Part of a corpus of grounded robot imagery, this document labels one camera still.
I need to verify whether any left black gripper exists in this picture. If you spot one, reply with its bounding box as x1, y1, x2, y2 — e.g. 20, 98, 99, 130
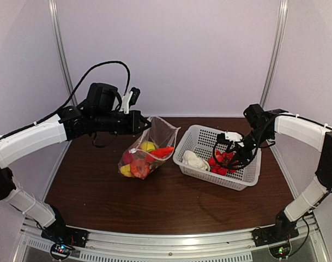
93, 109, 152, 134

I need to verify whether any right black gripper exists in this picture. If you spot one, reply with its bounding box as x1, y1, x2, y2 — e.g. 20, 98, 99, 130
226, 127, 273, 167

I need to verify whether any red lychee bunch toy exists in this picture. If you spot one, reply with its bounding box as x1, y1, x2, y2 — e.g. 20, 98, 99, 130
207, 150, 236, 176

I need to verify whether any clear dotted zip bag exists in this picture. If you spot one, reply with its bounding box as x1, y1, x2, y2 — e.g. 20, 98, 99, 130
118, 116, 180, 180

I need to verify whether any yellow lemon toy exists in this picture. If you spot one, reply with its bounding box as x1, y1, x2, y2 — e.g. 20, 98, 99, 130
140, 141, 158, 152

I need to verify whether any orange carrot toy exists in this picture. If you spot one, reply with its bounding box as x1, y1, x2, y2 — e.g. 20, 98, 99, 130
150, 147, 174, 160

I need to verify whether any red bell pepper toy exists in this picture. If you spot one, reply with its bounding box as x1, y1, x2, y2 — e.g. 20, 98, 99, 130
122, 151, 134, 165

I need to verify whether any white cauliflower toy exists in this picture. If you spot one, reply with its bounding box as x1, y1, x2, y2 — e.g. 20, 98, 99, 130
182, 150, 210, 171

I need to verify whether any green leafy vegetable toy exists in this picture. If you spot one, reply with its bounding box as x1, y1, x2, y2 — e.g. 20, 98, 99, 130
149, 161, 164, 170

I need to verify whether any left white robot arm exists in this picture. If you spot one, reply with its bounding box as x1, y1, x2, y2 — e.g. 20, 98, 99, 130
0, 83, 152, 242

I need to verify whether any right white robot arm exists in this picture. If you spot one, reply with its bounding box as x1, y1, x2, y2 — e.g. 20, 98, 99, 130
225, 104, 332, 241

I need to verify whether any white plastic basket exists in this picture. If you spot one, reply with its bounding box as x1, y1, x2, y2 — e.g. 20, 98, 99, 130
173, 125, 262, 191

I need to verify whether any right black cable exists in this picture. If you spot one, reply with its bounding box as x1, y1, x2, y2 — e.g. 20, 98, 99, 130
212, 120, 275, 164

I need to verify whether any black cable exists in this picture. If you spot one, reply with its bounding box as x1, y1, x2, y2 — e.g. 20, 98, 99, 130
0, 61, 131, 142
212, 120, 275, 164

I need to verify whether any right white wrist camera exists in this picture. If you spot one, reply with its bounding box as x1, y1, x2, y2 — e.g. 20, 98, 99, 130
216, 131, 244, 142

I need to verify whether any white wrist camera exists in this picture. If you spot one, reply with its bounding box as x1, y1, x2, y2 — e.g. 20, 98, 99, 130
216, 131, 244, 142
119, 87, 141, 114

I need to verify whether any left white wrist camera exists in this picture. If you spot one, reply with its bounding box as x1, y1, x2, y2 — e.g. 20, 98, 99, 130
119, 87, 141, 114

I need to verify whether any left black cable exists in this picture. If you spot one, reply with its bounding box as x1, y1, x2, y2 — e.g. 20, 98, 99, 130
0, 61, 131, 142

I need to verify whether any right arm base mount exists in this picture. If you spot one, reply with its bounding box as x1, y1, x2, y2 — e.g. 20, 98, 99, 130
251, 225, 299, 260

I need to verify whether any curved aluminium front rail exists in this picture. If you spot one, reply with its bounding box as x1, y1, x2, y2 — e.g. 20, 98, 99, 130
17, 210, 329, 262

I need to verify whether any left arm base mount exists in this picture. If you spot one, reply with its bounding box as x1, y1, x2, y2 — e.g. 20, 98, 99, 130
37, 223, 89, 261

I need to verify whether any left aluminium frame post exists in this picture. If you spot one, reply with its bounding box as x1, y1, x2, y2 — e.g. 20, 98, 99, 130
48, 0, 74, 95

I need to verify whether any aluminium frame post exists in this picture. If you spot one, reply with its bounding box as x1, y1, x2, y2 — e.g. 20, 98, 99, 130
48, 0, 74, 95
259, 0, 288, 108

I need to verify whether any right aluminium frame post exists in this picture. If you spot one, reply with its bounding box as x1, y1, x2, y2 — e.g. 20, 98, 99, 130
259, 0, 288, 108

